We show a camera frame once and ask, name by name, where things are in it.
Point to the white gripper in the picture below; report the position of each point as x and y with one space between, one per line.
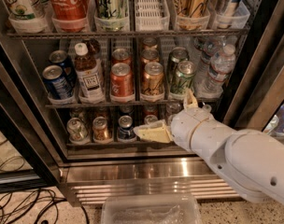
185 127

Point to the orange LaCroix can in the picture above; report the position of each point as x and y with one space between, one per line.
152 88

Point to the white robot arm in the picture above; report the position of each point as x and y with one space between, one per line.
249 161

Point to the bottom shelf red can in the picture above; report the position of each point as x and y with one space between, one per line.
149 119

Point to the front green LaCroix can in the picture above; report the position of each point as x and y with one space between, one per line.
182 78

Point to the green lacroix can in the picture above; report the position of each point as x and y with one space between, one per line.
182 78
177 55

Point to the bottom shelf blue can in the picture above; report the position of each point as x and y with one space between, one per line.
126 129

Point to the rear green LaCroix can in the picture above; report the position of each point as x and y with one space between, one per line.
177 55

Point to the front red Coke can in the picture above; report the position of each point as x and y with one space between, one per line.
121 83

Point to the red coke can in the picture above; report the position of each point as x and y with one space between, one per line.
121 55
121 83

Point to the bottom shelf orange can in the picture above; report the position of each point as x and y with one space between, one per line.
101 133

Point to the rear red Coke can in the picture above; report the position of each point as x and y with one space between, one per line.
121 55

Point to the right fridge glass door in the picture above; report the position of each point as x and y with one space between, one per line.
256 87

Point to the fridge glass door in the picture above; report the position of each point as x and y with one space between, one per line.
256 87
25 158

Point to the bottom shelf green-white can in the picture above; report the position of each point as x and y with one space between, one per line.
78 133

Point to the empty white bin top shelf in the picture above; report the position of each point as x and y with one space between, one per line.
151 15

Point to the stainless fridge base grille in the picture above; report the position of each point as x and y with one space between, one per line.
90 183

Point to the top shelf orange can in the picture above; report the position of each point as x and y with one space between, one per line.
191 14

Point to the front blue Pepsi can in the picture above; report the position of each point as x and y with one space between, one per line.
56 83

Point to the blue pepsi can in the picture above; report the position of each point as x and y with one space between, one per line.
56 83
61 58

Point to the rear blue Pepsi can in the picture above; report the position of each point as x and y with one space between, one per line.
61 58

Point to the top shelf green can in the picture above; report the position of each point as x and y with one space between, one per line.
112 13

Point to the top shelf striped can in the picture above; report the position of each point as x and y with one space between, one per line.
227 14

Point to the top shelf Coca-Cola can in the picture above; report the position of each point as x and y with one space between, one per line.
70 15

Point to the left fridge glass door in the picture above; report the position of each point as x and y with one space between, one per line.
25 158

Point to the top shelf 7UP can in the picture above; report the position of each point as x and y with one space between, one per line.
27 16

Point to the front water bottle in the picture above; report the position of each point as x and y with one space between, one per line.
221 65

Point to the water bottle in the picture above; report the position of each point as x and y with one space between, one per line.
221 65
208 45

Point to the rear water bottle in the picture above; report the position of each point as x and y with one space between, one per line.
208 45

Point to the front iced tea bottle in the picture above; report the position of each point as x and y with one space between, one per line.
90 76

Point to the iced tea bottle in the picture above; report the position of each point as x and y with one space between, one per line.
94 48
90 76

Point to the clear plastic tub on floor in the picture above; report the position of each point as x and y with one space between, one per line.
151 209

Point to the rear iced tea bottle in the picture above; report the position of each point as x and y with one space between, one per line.
94 48

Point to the middle wire shelf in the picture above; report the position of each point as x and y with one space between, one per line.
139 102

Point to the wire shelf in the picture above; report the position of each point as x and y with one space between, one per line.
139 102
133 34

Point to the top wire shelf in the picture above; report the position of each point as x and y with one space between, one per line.
133 34

